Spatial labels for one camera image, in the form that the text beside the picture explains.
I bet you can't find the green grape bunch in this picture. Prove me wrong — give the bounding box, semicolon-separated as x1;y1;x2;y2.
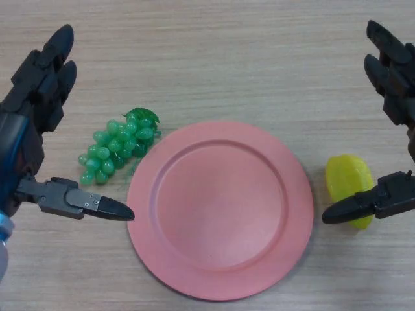
77;106;162;187

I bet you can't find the yellow starfruit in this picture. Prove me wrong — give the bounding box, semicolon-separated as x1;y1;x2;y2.
325;154;375;230

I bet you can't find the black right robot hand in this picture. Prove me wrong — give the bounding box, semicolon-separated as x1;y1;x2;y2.
322;19;415;225

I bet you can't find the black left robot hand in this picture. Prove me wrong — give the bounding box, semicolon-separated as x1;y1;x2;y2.
0;23;136;224

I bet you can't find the pink round plate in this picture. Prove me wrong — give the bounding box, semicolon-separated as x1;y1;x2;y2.
126;121;315;294

